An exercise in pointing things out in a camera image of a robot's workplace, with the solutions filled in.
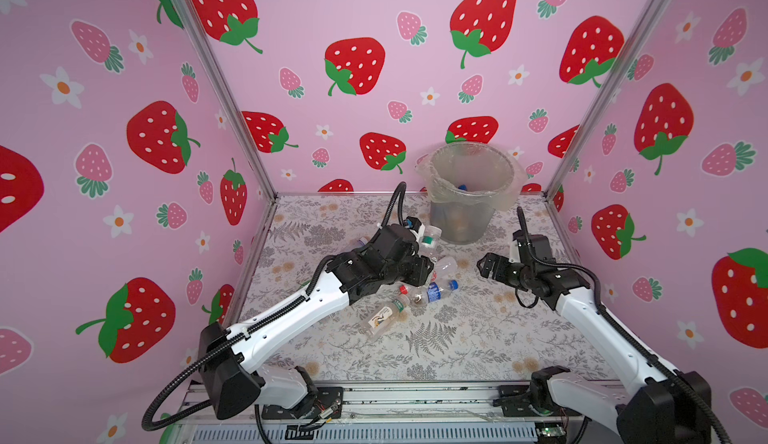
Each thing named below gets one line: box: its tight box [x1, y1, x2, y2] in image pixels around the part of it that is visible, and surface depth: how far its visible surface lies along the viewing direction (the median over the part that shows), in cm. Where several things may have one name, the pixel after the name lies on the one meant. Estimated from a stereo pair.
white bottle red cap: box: [431, 256, 458, 282], surface depth 97 cm
